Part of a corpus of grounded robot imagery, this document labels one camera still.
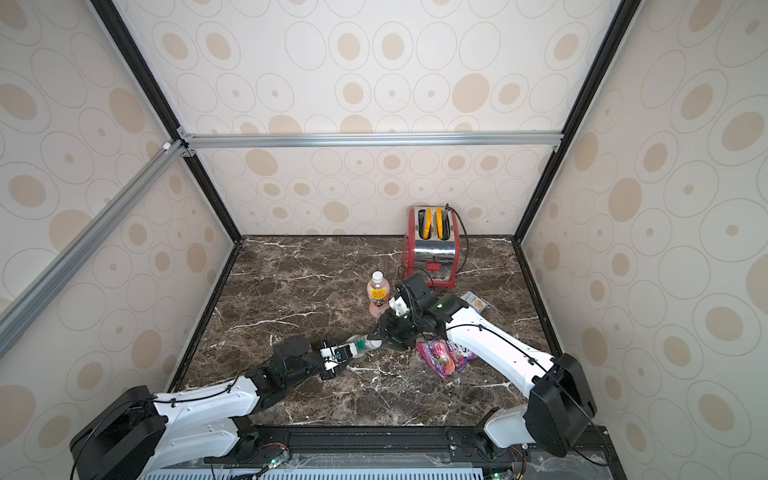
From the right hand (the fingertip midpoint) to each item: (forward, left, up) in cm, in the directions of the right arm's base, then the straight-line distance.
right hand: (369, 346), depth 74 cm
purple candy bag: (+4, -20, -14) cm, 25 cm away
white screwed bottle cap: (+19, -1, +4) cm, 19 cm away
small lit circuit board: (-24, +21, -14) cm, 35 cm away
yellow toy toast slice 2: (+40, -20, +5) cm, 45 cm away
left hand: (+3, +4, -6) cm, 8 cm away
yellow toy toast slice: (+44, -15, +2) cm, 46 cm away
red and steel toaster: (+34, -17, +2) cm, 38 cm away
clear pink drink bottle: (+17, -1, 0) cm, 17 cm away
